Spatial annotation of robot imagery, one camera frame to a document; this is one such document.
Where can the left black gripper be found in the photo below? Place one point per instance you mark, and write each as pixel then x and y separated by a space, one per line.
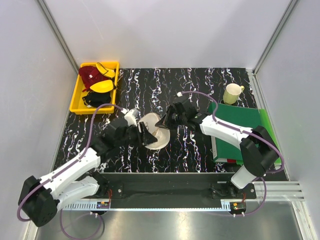
pixel 148 138

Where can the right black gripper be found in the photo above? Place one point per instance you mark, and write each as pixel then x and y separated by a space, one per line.
pixel 170 110

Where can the white mesh laundry bag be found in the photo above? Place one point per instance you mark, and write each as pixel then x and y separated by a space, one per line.
pixel 162 135

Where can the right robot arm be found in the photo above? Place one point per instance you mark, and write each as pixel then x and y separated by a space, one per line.
pixel 258 150

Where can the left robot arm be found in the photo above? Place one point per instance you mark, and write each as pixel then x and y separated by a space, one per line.
pixel 41 198

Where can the black bra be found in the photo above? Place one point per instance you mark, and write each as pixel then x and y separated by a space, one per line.
pixel 95 99

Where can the bright yellow bra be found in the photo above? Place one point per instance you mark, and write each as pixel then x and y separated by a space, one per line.
pixel 108 84

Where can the dark red bra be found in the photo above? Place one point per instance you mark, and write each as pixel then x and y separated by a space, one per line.
pixel 90 75

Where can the pale green mug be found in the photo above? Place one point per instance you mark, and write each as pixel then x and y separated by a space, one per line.
pixel 232 93

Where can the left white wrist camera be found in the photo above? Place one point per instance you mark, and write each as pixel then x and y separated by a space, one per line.
pixel 131 117

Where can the green ring binder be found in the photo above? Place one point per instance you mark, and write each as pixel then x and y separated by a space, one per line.
pixel 224 152

